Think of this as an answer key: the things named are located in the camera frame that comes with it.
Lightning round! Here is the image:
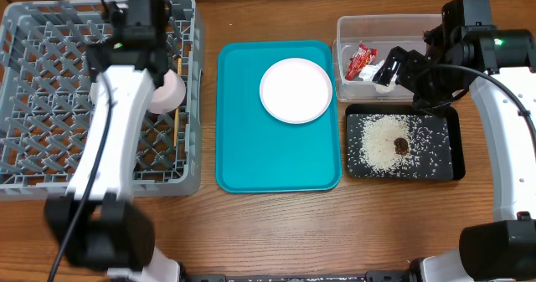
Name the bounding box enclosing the white napkin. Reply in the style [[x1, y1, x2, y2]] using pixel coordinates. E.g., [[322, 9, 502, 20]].
[[358, 60, 396, 94]]

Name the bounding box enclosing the red silver snack wrapper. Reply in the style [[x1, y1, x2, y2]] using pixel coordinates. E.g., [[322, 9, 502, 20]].
[[344, 44, 378, 80]]

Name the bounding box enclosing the brown food scrap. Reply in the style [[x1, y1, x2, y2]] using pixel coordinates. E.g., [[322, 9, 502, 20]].
[[394, 137, 410, 156]]

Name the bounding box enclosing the rice grains pile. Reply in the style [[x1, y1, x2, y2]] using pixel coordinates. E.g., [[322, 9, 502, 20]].
[[348, 114, 451, 178]]

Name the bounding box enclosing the large white plate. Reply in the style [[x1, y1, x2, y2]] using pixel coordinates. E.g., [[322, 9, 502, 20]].
[[259, 58, 333, 124]]

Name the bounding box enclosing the wooden chopstick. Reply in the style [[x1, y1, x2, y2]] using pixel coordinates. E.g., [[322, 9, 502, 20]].
[[173, 58, 182, 148]]

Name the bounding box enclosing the small pink plate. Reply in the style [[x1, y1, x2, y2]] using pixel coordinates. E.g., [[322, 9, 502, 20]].
[[148, 70, 187, 114]]

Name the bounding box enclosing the grey bowl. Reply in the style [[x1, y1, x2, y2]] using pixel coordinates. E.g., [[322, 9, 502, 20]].
[[90, 82, 100, 105]]

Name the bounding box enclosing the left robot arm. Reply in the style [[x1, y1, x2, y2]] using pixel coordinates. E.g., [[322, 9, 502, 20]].
[[44, 0, 182, 281]]

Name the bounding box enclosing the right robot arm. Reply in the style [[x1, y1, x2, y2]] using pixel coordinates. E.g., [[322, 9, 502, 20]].
[[374, 0, 535, 281]]

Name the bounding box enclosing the black waste tray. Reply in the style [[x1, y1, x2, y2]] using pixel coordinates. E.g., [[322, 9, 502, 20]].
[[345, 104, 466, 181]]

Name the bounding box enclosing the clear plastic bin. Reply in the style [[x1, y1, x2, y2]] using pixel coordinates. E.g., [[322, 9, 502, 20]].
[[332, 14, 442, 103]]

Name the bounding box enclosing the teal serving tray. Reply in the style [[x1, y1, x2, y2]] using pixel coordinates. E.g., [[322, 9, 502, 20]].
[[215, 39, 343, 193]]

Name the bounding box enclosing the grey plastic dish rack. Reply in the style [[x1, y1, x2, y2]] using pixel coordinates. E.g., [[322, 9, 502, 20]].
[[1, 0, 205, 201]]

